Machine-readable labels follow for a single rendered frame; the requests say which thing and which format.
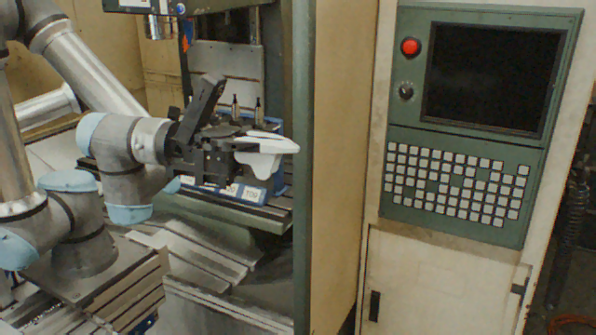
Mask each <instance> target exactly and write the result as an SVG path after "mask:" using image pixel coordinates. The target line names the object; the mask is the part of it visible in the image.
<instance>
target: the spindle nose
mask: <svg viewBox="0 0 596 335"><path fill-rule="evenodd" d="M142 21H143V25H142V28H143V34H144V38H145V39H147V40H150V39H154V40H164V39H173V38H178V37H180V36H181V25H180V18H176V17H172V16H164V17H158V16H145V15H142Z"/></svg>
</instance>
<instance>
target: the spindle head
mask: <svg viewBox="0 0 596 335"><path fill-rule="evenodd" d="M149 1H150V7H132V6H120V0H102V9H103V11H104V12H105V13H119V14H132V15H145V16H158V17H164V16H172V17H177V16H176V15H177V7H176V0H173V6H172V7H173V8H174V14H173V15H171V14H170V13H169V9H170V8H171V7H170V6H169V5H168V0H167V7H168V14H167V13H166V14H162V13H161V5H160V0H149ZM275 1H276V0H185V2H186V11H187V16H186V18H190V17H196V16H202V15H208V14H213V13H219V12H225V11H230V10H236V9H241V8H247V7H257V6H263V5H269V4H275Z"/></svg>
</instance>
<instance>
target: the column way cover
mask: <svg viewBox="0 0 596 335"><path fill-rule="evenodd" d="M189 46H190V47H189V48H187V49H186V54H187V62H188V72H189V73H190V75H191V85H192V88H193V92H195V90H196V85H197V82H198V80H199V78H200V77H201V75H202V74H207V73H210V72H213V71H215V72H217V73H218V74H221V75H222V76H224V77H225V78H226V79H227V82H226V84H225V88H224V91H223V94H222V95H221V97H220V98H219V99H218V101H217V105H218V108H219V109H225V110H230V111H231V105H232V101H233V94H234V93H236V99H237V102H238V107H239V111H240V112H242V113H247V114H255V106H256V105H257V103H256V102H257V97H260V103H261V105H262V107H263V112H264V109H265V107H264V80H265V73H264V46H258V47H255V46H251V45H250V44H240V43H230V42H219V41H209V40H199V39H198V40H192V41H191V45H189Z"/></svg>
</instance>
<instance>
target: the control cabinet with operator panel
mask: <svg viewBox="0 0 596 335"><path fill-rule="evenodd" d="M595 76H596V0H380V3H379V15H378V28H377V40H376V52H375V65H374V78H373V90H372V114H371V126H370V140H369V152H368V165H367V178H366V190H365V202H364V215H363V228H362V240H361V253H360V266H359V290H358V302H357V314H356V327H355V335H522V331H523V328H524V324H525V321H526V317H527V315H528V311H529V308H530V305H531V301H532V298H533V295H534V292H535V286H536V282H537V279H538V276H539V273H540V270H541V266H542V263H543V260H544V257H545V253H546V250H547V246H548V243H549V238H550V234H551V231H552V228H553V224H554V222H555V218H556V215H557V211H558V208H559V204H560V202H561V198H562V193H563V189H564V186H565V183H566V180H567V176H568V173H569V169H570V166H571V163H572V160H573V156H574V153H575V150H576V145H577V141H578V138H579V134H580V133H579V131H580V128H581V125H582V121H583V118H584V115H585V112H586V109H587V105H588V102H589V96H590V92H591V90H592V86H593V83H594V79H595Z"/></svg>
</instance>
